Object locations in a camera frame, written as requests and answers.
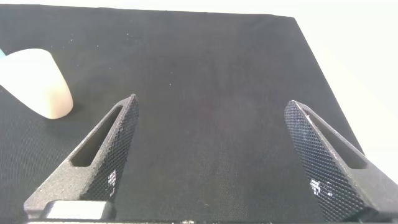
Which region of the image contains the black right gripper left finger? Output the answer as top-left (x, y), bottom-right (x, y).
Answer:
top-left (24, 93), bottom-right (140, 219)

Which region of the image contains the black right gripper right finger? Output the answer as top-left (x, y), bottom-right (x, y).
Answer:
top-left (284, 100), bottom-right (398, 223)

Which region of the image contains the white plastic cup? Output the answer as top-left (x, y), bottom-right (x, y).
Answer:
top-left (0, 48), bottom-right (75, 120)

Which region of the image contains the black table cloth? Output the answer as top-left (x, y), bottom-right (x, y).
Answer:
top-left (0, 3), bottom-right (366, 224)

